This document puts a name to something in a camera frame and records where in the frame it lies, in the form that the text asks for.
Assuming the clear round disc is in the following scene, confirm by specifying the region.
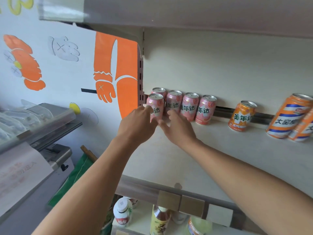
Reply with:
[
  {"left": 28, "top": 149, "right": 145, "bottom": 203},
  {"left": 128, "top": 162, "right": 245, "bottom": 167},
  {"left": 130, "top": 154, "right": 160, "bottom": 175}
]
[{"left": 80, "top": 107, "right": 99, "bottom": 126}]

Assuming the tall orange striped can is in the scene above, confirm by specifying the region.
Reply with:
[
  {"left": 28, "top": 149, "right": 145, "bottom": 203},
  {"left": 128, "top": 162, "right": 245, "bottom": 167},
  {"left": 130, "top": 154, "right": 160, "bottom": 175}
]
[
  {"left": 266, "top": 93, "right": 313, "bottom": 139},
  {"left": 288, "top": 107, "right": 313, "bottom": 142}
]

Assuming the pale green drink bottle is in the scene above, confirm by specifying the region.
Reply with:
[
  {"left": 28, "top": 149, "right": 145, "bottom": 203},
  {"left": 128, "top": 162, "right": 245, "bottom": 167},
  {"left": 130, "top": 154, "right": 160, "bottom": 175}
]
[{"left": 187, "top": 216, "right": 213, "bottom": 235}]

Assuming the person's right hand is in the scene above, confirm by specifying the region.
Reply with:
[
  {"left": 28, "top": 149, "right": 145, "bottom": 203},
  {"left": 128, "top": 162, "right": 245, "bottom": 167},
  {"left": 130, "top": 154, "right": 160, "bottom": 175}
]
[{"left": 157, "top": 109, "right": 197, "bottom": 147}]

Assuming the clear food display cover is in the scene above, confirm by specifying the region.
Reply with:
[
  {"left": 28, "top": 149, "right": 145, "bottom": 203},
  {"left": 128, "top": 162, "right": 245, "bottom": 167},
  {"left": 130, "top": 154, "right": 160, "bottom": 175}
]
[{"left": 0, "top": 100, "right": 83, "bottom": 154}]

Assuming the white paper notice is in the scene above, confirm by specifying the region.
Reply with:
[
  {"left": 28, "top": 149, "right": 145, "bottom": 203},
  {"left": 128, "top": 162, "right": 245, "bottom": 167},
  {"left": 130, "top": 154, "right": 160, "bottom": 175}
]
[{"left": 0, "top": 142, "right": 54, "bottom": 216}]

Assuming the yellow round disc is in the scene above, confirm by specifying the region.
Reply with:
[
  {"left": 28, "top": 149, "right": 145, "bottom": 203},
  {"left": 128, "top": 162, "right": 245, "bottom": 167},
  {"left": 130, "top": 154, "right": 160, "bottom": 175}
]
[{"left": 69, "top": 102, "right": 81, "bottom": 115}]

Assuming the cluster of white milk bottles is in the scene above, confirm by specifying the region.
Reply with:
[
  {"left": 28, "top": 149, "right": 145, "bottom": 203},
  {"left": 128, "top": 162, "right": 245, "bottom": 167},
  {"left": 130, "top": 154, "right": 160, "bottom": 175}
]
[{"left": 113, "top": 196, "right": 139, "bottom": 228}]

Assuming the person's left forearm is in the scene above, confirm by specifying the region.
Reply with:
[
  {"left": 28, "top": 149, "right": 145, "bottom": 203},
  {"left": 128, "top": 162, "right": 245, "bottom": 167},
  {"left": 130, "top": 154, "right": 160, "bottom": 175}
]
[{"left": 32, "top": 137, "right": 137, "bottom": 235}]

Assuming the steel counter machine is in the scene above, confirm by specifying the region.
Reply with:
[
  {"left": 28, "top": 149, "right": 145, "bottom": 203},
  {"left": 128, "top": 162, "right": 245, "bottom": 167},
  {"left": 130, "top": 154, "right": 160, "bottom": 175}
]
[{"left": 0, "top": 144, "right": 75, "bottom": 235}]

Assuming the yellow label tea bottle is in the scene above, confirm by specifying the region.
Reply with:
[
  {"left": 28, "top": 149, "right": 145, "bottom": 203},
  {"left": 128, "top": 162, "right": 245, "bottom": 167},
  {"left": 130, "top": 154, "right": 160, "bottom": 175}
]
[{"left": 149, "top": 205, "right": 171, "bottom": 235}]

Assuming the small clear bottle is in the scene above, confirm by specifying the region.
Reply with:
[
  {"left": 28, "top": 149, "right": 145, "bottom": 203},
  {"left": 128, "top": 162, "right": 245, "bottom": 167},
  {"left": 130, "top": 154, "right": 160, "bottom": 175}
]
[{"left": 171, "top": 210, "right": 187, "bottom": 224}]

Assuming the small orange can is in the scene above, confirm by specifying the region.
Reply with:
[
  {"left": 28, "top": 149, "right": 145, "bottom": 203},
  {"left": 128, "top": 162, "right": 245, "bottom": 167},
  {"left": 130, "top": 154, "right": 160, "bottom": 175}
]
[{"left": 228, "top": 100, "right": 258, "bottom": 132}]

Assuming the person's left hand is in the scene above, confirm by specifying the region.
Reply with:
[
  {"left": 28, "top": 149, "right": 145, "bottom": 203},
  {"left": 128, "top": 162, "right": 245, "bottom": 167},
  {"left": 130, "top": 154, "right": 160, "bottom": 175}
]
[{"left": 117, "top": 105, "right": 158, "bottom": 146}]

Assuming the person's right forearm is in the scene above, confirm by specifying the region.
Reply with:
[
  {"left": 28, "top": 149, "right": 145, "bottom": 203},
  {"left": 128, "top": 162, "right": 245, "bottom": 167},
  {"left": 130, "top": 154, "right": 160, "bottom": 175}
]
[{"left": 182, "top": 139, "right": 313, "bottom": 235}]

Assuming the wooden stick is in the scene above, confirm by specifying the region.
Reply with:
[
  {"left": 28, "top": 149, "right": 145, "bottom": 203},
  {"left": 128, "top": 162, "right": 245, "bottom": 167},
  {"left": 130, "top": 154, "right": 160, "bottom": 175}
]
[{"left": 81, "top": 145, "right": 98, "bottom": 163}]

